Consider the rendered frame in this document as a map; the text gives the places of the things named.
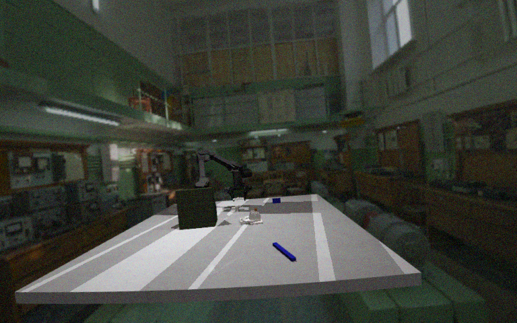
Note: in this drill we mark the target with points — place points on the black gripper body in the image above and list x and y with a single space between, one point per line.
237 185

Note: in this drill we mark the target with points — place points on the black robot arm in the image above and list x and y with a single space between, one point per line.
232 166

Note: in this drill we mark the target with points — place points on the blue rectangular bar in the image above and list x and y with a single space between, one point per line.
284 251

